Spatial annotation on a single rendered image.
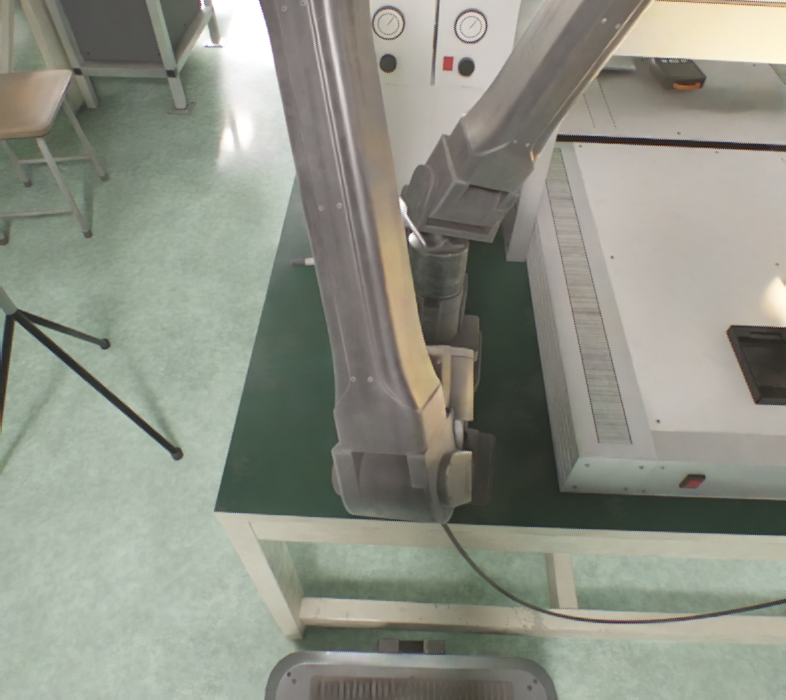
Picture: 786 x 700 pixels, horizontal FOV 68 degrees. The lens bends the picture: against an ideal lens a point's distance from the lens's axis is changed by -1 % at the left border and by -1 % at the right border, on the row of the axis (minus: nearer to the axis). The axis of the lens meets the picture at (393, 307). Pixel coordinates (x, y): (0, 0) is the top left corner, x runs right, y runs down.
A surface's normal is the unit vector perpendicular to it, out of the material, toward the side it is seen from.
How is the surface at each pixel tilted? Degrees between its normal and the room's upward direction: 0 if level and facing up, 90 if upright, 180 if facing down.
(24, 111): 6
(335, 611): 0
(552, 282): 0
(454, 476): 69
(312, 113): 62
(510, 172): 99
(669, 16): 90
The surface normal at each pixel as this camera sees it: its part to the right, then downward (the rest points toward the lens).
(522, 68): -0.91, -0.05
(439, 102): -0.04, 0.76
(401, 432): -0.37, 0.30
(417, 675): 0.01, -0.65
